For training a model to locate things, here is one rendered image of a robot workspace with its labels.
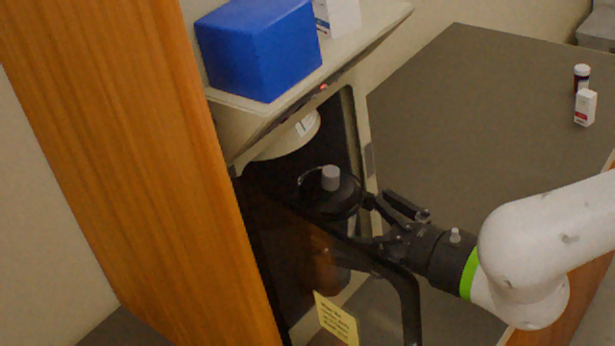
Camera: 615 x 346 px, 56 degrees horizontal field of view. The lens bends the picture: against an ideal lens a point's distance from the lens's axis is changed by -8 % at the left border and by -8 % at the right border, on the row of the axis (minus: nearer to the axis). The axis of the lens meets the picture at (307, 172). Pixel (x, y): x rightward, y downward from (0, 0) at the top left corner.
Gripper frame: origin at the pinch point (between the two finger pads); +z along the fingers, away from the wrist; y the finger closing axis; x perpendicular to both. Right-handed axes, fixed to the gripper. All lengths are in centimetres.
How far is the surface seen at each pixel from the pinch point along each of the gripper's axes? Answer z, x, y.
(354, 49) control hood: -9.3, -30.7, -0.4
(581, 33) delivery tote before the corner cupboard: 37, 87, -251
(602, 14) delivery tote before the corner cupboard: 34, 87, -278
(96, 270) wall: 46, 16, 25
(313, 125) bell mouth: 4.2, -12.9, -4.3
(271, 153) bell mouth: 5.8, -12.6, 4.1
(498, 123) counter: 3, 26, -69
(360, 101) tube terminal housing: 2.2, -12.2, -14.0
